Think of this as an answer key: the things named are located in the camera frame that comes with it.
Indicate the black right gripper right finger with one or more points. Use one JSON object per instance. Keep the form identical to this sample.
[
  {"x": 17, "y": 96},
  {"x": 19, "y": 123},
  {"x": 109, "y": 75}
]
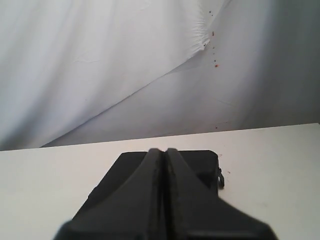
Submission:
[{"x": 193, "y": 212}]

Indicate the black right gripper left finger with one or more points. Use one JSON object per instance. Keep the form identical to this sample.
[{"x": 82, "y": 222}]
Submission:
[{"x": 127, "y": 204}]

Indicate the black plastic tool case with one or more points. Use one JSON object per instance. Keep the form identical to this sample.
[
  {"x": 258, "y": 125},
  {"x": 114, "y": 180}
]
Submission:
[{"x": 203, "y": 163}]

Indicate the white backdrop cloth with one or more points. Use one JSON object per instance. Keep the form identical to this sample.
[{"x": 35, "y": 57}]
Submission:
[{"x": 64, "y": 62}]

